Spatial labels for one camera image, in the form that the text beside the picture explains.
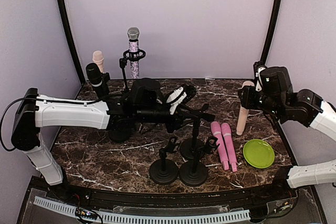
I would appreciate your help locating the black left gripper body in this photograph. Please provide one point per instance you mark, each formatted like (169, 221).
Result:
(173, 126)

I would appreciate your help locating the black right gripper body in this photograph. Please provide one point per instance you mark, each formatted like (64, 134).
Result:
(251, 103)

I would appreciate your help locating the beige microphone tall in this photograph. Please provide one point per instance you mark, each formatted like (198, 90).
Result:
(242, 118)

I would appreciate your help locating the black stand with clip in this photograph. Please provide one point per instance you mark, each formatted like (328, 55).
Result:
(188, 146)

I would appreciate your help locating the pink microphone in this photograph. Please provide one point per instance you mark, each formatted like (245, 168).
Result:
(227, 134)
(217, 132)

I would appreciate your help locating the black round-base stand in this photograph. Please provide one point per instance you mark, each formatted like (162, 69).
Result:
(164, 171)
(194, 173)

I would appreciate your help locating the black round-base stand front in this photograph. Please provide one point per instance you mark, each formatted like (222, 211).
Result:
(194, 173)

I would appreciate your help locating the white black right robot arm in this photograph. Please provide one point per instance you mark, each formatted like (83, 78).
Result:
(273, 95)

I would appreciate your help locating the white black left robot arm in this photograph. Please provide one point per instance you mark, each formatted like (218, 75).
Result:
(147, 105)

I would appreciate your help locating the black stand back left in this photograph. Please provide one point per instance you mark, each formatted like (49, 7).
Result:
(121, 122)

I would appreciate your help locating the black microphone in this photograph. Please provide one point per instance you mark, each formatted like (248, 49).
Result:
(98, 80)

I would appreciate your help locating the glitter silver-head microphone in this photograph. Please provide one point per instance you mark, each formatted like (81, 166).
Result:
(133, 35)

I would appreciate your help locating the small beige microphone back left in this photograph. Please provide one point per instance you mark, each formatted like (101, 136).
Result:
(98, 59)

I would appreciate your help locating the green plate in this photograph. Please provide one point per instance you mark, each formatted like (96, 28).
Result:
(258, 153)

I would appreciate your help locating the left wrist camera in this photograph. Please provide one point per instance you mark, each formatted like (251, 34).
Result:
(183, 94)

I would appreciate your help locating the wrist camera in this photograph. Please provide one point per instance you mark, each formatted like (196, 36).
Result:
(183, 94)
(258, 68)

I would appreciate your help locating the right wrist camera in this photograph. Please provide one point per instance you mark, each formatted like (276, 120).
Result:
(258, 68)

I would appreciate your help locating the black front rail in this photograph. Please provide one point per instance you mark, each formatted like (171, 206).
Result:
(256, 197)

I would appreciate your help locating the white cable duct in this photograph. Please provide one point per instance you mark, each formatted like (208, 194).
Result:
(142, 215)

